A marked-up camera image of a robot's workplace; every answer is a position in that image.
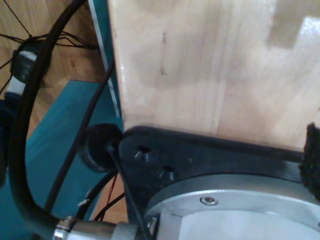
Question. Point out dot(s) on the teal board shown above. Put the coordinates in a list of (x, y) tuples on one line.
[(62, 112)]

